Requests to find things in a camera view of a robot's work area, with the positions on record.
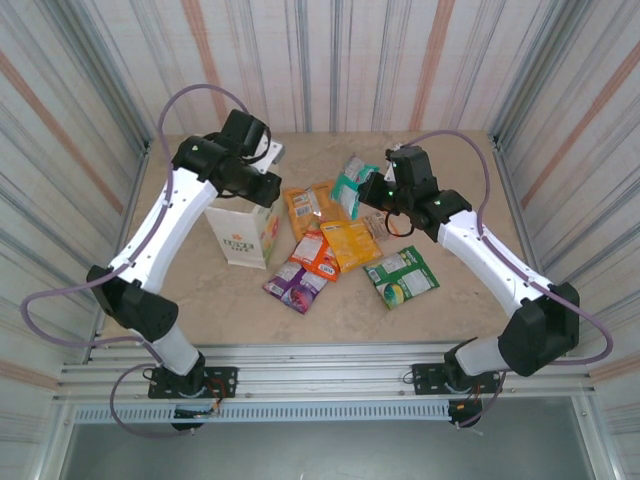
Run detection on teal white snack bag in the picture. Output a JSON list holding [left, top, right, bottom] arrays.
[[330, 155, 380, 220]]

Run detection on small brown snack packet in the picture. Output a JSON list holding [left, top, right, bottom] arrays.
[[360, 212, 390, 242]]

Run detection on yellow orange snack bag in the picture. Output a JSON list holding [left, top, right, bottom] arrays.
[[319, 219, 384, 274]]

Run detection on white printed paper bag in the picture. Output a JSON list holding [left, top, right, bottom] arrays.
[[204, 198, 285, 271]]

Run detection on yellow-orange snack packet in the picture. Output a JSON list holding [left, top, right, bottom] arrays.
[[283, 180, 351, 242]]

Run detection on red rainbow candy bag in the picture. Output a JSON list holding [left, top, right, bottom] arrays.
[[288, 232, 341, 282]]

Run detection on green snack bag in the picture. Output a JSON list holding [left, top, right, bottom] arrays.
[[362, 245, 442, 311]]

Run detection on purple snack bag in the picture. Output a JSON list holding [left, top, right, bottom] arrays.
[[262, 260, 329, 315]]

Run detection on aluminium front beam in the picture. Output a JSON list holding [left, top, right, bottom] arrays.
[[53, 342, 599, 404]]

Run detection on grey metal panel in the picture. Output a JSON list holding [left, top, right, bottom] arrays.
[[59, 397, 604, 480]]

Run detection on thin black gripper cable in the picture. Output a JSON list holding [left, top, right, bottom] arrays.
[[383, 208, 417, 237]]

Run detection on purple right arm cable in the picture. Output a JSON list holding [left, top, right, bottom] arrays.
[[397, 129, 615, 429]]

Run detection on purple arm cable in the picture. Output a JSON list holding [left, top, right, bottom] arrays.
[[19, 83, 251, 439], [397, 129, 615, 429]]

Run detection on aluminium side rail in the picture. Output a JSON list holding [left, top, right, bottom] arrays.
[[82, 138, 154, 365], [490, 133, 556, 289]]

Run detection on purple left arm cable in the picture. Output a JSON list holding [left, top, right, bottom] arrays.
[[19, 83, 251, 439]]

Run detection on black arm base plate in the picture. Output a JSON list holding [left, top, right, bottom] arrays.
[[148, 366, 239, 400], [410, 363, 504, 397]]

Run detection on red black base wires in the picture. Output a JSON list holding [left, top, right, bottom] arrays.
[[449, 382, 489, 419], [207, 377, 225, 417]]

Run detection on perforated grey cable tray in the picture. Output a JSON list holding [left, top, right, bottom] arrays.
[[72, 402, 451, 425]]

